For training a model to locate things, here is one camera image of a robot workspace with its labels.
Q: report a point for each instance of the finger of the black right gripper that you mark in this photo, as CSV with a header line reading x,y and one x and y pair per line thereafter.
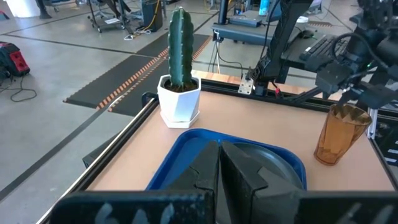
x,y
349,96
379,96

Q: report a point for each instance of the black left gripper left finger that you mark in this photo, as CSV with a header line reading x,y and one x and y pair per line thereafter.
x,y
174,205

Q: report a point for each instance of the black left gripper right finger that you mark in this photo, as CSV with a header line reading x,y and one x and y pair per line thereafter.
x,y
280,208

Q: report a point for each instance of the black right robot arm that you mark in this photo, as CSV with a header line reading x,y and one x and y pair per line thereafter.
x,y
376,15

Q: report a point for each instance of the amber plastic cup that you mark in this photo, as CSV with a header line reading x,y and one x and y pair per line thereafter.
x,y
339,137

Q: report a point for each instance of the dark grey plate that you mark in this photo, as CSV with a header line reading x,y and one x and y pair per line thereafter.
x,y
270,158

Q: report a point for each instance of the blue plastic tray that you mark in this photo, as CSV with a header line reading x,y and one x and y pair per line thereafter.
x,y
186,146

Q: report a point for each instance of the black keyboard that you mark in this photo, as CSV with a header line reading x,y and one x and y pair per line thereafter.
x,y
323,46

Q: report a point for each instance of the white faceted plant pot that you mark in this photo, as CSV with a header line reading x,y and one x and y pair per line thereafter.
x,y
178,104

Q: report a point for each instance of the grey office desk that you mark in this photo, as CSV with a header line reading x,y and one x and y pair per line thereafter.
x,y
245,32

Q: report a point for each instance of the black orange-striped floor mat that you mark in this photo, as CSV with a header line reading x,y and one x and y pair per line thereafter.
x,y
136,74

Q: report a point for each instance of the green cactus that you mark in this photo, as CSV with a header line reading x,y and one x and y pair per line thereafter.
x,y
180,46

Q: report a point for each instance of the dark waste bin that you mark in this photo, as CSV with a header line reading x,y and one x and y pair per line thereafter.
x,y
152,14

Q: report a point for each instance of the black wheeled cart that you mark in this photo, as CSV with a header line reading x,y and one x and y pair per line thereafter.
x,y
109,15

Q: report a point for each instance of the red black tool case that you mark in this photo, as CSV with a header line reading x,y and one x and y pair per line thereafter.
x,y
14,60

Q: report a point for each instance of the white round column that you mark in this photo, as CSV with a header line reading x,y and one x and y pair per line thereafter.
x,y
23,7

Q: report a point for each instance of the silver table side rail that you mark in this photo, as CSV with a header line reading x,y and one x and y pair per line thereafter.
x,y
102,152

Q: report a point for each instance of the silver metal bracket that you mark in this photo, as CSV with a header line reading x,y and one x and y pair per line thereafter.
x,y
245,85

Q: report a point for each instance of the black table frame rail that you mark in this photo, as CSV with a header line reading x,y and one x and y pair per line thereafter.
x,y
224,87

